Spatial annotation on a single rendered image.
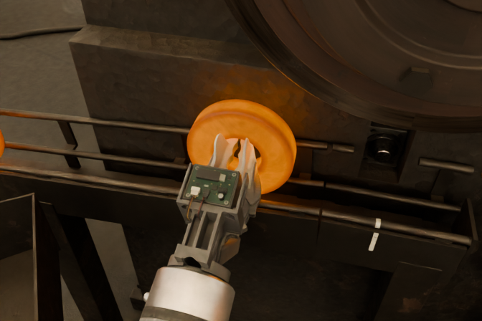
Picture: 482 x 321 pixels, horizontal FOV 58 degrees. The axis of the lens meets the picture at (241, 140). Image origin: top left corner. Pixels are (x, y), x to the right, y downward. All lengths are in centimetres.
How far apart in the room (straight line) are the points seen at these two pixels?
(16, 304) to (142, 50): 40
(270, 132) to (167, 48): 20
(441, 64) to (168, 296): 33
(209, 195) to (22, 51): 222
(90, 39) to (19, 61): 187
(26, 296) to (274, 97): 45
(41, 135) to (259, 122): 151
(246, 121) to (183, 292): 23
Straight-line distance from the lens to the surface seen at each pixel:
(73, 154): 81
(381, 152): 67
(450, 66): 37
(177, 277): 47
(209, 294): 47
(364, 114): 49
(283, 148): 58
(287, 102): 62
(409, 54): 36
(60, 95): 220
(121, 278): 143
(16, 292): 74
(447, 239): 64
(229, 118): 57
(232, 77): 61
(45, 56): 255
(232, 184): 49
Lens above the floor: 119
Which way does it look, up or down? 42 degrees down
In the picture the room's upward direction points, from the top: straight up
